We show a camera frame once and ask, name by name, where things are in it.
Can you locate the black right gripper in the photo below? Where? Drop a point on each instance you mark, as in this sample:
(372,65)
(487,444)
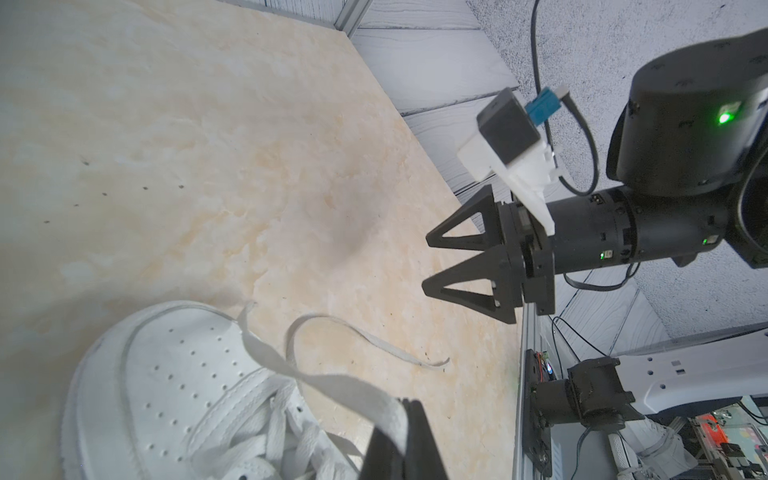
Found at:
(528,264)

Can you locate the white sneaker shoe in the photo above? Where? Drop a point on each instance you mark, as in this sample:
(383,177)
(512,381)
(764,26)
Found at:
(170,392)

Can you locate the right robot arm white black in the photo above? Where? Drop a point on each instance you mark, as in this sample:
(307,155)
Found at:
(688,157)

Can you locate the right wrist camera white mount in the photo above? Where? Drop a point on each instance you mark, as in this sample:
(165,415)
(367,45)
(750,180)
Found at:
(508,144)

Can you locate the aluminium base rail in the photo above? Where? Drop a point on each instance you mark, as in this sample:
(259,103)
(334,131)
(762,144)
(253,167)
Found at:
(533,451)

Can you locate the right aluminium frame post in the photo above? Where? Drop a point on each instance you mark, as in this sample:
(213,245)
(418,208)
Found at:
(351,16)

